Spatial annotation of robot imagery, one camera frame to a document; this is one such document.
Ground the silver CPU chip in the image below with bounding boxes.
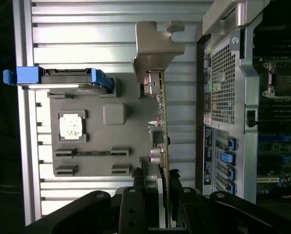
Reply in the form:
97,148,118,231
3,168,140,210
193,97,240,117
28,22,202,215
59,114,84,139

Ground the open PC case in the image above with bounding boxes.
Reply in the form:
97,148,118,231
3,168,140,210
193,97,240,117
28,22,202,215
195,0,291,205

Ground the grey parts rack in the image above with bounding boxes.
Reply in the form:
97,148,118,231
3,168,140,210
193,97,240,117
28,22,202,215
47,75,146,177

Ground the green RAM stick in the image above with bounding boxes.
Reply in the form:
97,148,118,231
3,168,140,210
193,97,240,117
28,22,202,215
72,151,112,157

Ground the blue disk caddy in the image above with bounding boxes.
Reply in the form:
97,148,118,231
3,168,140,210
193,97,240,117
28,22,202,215
2,66,115,93

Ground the CPU socket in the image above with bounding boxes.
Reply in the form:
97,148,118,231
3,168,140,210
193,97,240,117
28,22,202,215
262,60,291,97

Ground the green motherboard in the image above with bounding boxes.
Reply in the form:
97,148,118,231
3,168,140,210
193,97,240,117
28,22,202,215
253,52,291,200

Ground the white expansion slot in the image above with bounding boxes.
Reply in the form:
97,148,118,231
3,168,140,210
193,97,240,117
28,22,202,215
257,176,280,184

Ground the silver hard disk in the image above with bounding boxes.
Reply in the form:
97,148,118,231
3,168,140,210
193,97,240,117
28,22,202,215
23,69,107,95

